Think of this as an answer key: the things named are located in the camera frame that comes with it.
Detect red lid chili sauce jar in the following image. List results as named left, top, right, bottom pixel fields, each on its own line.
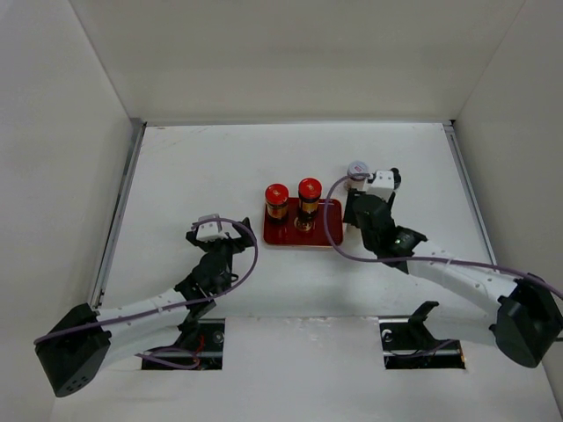
left=265, top=183, right=289, bottom=222

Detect white salt grinder black cap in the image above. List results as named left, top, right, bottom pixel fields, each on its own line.
left=391, top=168, right=402, bottom=190

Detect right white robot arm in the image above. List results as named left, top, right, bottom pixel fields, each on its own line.
left=234, top=190, right=562, bottom=367

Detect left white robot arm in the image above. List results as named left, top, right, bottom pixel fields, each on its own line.
left=35, top=236, right=245, bottom=398

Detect red lacquer tray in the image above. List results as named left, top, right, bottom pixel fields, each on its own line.
left=262, top=198, right=344, bottom=248

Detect pink spice jar grey lid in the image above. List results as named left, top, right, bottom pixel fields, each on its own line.
left=346, top=161, right=369, bottom=191

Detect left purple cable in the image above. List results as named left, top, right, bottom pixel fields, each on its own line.
left=33, top=217, right=259, bottom=369

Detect purple cable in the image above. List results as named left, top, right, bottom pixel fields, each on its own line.
left=323, top=173, right=563, bottom=302
left=33, top=217, right=259, bottom=369

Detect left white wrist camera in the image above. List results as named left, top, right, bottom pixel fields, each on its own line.
left=195, top=214, right=223, bottom=242

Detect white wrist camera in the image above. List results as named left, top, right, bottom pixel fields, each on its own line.
left=195, top=214, right=223, bottom=242
left=366, top=170, right=395, bottom=202

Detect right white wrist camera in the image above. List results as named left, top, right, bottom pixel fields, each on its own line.
left=366, top=170, right=395, bottom=202

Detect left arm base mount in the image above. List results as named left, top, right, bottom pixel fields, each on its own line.
left=141, top=319, right=226, bottom=371

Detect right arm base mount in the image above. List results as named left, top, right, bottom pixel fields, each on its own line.
left=378, top=301, right=465, bottom=370

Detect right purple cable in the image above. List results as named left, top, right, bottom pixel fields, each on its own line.
left=323, top=173, right=563, bottom=302

